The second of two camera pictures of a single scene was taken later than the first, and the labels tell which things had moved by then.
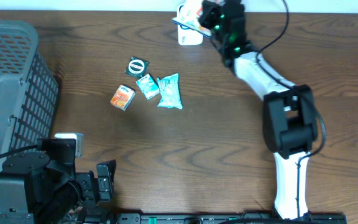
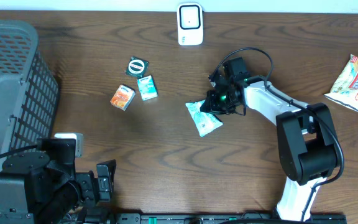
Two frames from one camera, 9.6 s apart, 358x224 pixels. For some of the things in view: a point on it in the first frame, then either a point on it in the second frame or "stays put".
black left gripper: x=105 y=185 stays put
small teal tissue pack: x=148 y=86 stays put
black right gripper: x=207 y=12 to x=208 y=104
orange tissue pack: x=123 y=97 stays put
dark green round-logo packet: x=137 y=67 stays put
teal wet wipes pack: x=170 y=92 to x=205 y=122
